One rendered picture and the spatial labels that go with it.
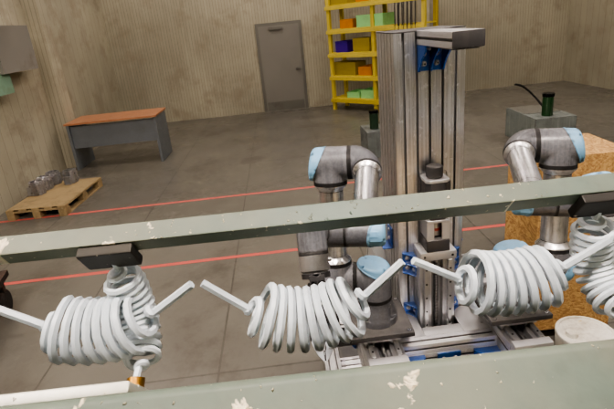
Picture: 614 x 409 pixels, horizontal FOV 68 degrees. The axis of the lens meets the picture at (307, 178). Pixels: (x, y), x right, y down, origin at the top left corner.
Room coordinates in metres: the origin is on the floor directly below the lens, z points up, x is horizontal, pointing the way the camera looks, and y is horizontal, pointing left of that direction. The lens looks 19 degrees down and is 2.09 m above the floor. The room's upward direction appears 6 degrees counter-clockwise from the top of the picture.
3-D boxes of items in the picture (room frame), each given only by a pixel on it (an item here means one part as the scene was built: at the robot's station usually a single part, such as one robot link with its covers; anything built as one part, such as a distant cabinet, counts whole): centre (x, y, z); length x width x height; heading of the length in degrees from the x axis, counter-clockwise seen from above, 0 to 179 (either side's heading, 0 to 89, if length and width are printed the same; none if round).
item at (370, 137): (6.97, -1.41, 0.42); 0.88 x 0.72 x 0.84; 93
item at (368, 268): (1.41, -0.20, 1.20); 0.13 x 0.12 x 0.14; 79
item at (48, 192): (6.13, 3.55, 0.17); 1.20 x 0.84 x 0.34; 2
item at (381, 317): (1.41, -0.21, 1.09); 0.15 x 0.15 x 0.10
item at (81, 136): (8.13, 3.27, 0.42); 1.56 x 0.80 x 0.84; 92
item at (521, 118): (6.85, -3.59, 0.48); 0.96 x 0.77 x 0.95; 0
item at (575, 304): (2.59, -1.57, 0.63); 0.50 x 0.42 x 1.25; 89
